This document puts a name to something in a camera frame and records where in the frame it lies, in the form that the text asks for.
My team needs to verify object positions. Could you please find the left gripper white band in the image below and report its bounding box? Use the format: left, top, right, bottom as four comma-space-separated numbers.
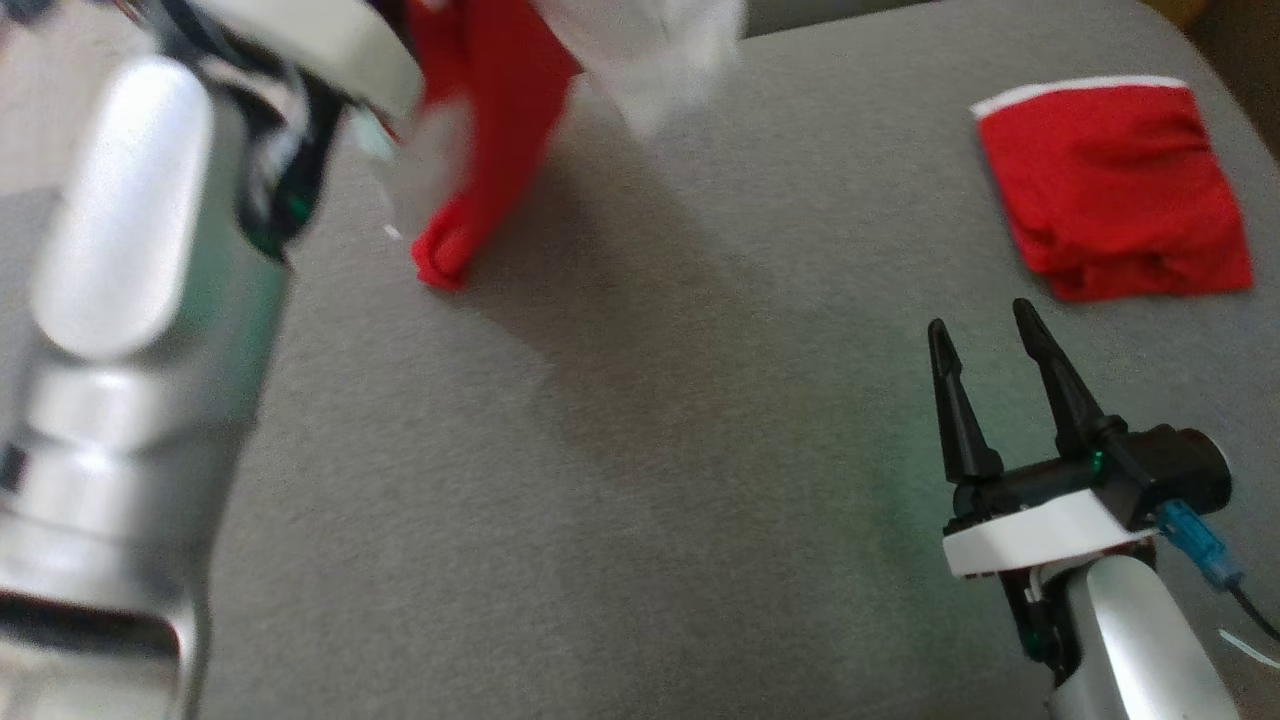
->
190, 0, 423, 123

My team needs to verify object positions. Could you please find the yellow cushion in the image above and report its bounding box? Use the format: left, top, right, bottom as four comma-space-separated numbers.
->
1140, 0, 1213, 27

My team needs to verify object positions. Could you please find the right arm cable blue plug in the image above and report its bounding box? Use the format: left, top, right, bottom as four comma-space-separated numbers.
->
1155, 500, 1280, 641

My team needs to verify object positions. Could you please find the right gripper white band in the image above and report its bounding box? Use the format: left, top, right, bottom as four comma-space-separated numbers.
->
928, 299, 1156, 581

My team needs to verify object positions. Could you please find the red white basketball jersey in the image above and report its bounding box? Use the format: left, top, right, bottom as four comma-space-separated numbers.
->
385, 0, 746, 291

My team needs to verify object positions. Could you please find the grey sofa cushion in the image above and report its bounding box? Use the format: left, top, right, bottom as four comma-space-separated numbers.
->
745, 0, 936, 37

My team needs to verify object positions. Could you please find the red shorts white trim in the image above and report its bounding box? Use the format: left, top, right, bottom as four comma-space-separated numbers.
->
972, 75, 1253, 303

